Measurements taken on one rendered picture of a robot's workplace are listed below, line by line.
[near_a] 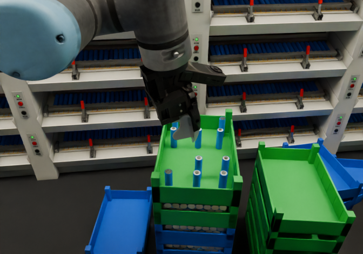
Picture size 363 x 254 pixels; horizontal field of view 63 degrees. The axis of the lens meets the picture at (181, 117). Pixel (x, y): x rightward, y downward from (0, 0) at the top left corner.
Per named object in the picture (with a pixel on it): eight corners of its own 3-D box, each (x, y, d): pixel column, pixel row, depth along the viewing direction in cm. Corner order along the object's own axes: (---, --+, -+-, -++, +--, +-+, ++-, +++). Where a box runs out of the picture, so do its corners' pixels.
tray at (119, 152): (183, 158, 144) (184, 142, 134) (55, 167, 139) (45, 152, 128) (179, 124, 157) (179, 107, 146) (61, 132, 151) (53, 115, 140)
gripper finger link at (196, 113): (186, 125, 64) (177, 91, 59) (193, 121, 65) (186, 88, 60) (196, 135, 60) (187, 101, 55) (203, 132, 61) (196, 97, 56)
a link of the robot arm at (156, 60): (175, 18, 54) (200, 39, 48) (179, 42, 58) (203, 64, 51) (130, 34, 52) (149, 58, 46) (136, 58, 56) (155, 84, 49)
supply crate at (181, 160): (239, 207, 68) (243, 182, 63) (152, 202, 69) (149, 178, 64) (230, 130, 93) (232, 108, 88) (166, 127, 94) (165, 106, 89)
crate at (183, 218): (235, 228, 72) (239, 207, 68) (153, 224, 73) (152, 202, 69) (227, 149, 97) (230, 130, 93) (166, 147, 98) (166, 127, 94)
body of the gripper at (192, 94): (149, 108, 63) (135, 60, 55) (185, 93, 65) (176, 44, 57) (163, 129, 58) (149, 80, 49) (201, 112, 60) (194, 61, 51)
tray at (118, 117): (183, 124, 133) (184, 104, 123) (44, 133, 128) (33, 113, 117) (179, 91, 146) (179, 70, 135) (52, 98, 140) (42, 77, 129)
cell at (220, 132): (222, 149, 84) (223, 131, 80) (215, 149, 84) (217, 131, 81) (221, 145, 86) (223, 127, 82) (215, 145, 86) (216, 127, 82)
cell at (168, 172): (163, 174, 67) (165, 193, 70) (172, 174, 67) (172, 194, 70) (165, 168, 68) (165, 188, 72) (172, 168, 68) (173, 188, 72)
